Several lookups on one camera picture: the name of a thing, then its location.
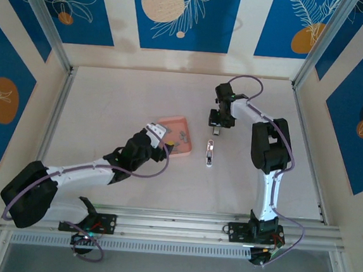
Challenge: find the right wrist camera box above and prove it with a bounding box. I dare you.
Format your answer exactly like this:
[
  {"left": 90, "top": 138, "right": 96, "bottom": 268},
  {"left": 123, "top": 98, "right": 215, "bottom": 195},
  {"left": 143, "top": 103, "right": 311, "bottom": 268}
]
[{"left": 214, "top": 81, "right": 237, "bottom": 101}]

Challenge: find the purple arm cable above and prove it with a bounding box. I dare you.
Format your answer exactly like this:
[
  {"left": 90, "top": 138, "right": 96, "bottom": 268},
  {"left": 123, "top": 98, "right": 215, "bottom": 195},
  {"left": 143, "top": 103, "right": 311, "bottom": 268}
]
[
  {"left": 211, "top": 74, "right": 319, "bottom": 271},
  {"left": 0, "top": 130, "right": 172, "bottom": 270}
]

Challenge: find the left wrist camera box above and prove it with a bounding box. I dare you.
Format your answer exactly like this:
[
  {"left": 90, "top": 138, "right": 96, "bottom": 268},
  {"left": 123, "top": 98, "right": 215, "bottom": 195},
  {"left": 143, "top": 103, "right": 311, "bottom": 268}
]
[{"left": 143, "top": 122, "right": 168, "bottom": 148}]

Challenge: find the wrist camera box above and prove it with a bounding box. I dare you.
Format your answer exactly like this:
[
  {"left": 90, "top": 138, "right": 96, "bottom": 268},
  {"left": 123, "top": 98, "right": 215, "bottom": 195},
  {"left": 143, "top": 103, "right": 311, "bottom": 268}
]
[
  {"left": 214, "top": 81, "right": 237, "bottom": 101},
  {"left": 143, "top": 122, "right": 168, "bottom": 148}
]

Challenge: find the pink plastic tray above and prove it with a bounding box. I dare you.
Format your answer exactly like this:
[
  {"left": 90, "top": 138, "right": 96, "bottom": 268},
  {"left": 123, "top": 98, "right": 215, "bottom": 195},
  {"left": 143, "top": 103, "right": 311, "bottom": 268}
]
[{"left": 153, "top": 113, "right": 196, "bottom": 159}]

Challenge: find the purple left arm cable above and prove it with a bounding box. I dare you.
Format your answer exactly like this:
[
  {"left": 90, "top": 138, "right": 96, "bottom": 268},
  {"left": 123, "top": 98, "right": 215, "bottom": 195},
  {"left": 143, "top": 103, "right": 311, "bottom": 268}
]
[{"left": 0, "top": 130, "right": 172, "bottom": 270}]

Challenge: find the aluminium table side rail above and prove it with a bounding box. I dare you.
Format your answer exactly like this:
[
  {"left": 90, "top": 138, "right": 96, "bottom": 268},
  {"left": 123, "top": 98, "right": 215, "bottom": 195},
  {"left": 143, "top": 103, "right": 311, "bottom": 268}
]
[{"left": 35, "top": 63, "right": 78, "bottom": 165}]

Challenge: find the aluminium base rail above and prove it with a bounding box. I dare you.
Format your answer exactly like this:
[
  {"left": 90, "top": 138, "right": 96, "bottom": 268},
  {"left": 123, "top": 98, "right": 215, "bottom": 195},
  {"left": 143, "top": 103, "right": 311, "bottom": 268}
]
[{"left": 0, "top": 191, "right": 343, "bottom": 259}]

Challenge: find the grey slotted cable duct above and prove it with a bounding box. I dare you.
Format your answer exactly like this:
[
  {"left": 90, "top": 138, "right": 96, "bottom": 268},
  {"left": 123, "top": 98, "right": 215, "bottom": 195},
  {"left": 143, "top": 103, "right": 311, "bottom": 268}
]
[{"left": 9, "top": 226, "right": 253, "bottom": 264}]

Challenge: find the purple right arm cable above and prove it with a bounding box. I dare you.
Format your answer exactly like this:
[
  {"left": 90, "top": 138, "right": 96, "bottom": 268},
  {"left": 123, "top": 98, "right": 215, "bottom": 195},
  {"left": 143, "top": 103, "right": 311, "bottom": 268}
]
[{"left": 211, "top": 74, "right": 319, "bottom": 271}]

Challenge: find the aluminium frame post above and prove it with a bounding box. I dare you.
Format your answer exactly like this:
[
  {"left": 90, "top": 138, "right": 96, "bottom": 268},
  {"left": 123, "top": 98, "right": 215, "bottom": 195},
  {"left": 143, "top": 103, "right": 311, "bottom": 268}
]
[
  {"left": 8, "top": 0, "right": 80, "bottom": 74},
  {"left": 292, "top": 0, "right": 363, "bottom": 95}
]

